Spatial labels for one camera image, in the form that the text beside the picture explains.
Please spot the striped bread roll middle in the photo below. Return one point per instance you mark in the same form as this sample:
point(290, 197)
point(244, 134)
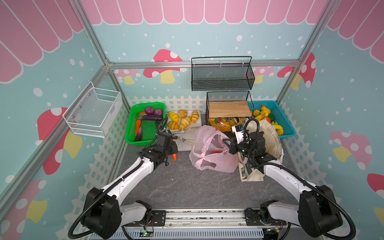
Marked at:
point(185, 122)

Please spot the black wire shelf rack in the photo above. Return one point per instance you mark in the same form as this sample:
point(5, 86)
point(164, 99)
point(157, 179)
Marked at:
point(231, 106)

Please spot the green plastic basket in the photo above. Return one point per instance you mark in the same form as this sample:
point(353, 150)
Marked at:
point(149, 127)

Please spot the pink plastic grocery bag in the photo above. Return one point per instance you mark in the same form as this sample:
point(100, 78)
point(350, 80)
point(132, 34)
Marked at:
point(207, 140)

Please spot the canvas tote bag leaf print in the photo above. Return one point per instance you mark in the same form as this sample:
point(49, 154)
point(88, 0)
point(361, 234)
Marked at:
point(268, 143)

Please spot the black mesh wall basket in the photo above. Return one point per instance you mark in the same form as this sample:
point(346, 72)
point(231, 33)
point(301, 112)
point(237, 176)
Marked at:
point(222, 73)

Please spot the bread roll front left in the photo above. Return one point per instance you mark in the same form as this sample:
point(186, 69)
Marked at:
point(173, 126)

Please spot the white bread tray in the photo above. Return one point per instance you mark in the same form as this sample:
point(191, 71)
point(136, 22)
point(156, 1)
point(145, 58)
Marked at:
point(184, 147)

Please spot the purple eggplant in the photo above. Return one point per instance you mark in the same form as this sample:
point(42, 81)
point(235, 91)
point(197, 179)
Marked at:
point(153, 117)

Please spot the striped bread roll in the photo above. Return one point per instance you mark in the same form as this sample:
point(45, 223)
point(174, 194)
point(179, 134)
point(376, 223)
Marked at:
point(185, 122)
point(173, 117)

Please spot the orange yellow candy bag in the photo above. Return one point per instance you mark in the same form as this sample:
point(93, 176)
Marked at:
point(220, 124)

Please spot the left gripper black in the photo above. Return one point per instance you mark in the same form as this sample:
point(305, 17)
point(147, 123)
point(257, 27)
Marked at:
point(175, 150)

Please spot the purple onion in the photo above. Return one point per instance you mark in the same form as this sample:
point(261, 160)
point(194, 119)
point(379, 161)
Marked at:
point(149, 110)
point(159, 112)

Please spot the long bread roll right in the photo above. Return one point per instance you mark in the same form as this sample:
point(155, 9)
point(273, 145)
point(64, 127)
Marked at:
point(195, 116)

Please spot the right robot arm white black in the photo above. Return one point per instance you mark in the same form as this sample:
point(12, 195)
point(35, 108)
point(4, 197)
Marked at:
point(317, 211)

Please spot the striped bread roll left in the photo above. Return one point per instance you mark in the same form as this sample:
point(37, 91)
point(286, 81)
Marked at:
point(173, 117)

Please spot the metal tongs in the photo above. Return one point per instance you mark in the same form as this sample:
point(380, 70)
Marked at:
point(186, 136)

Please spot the orange fruit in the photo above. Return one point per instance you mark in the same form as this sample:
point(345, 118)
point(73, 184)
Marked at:
point(267, 119)

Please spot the white wire wall basket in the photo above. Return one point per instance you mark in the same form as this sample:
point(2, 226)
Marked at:
point(93, 112)

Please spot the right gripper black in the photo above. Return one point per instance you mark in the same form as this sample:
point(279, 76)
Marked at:
point(233, 145)

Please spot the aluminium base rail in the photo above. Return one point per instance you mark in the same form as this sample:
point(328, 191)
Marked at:
point(209, 224)

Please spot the teal plastic basket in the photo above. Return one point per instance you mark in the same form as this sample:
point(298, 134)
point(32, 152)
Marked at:
point(280, 118)

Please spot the round bread roll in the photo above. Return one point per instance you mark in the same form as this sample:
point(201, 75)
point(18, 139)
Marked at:
point(182, 113)

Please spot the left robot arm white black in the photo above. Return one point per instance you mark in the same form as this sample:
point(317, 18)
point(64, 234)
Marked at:
point(104, 213)

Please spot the yellow banana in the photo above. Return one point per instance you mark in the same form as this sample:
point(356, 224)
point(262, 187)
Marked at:
point(278, 128)

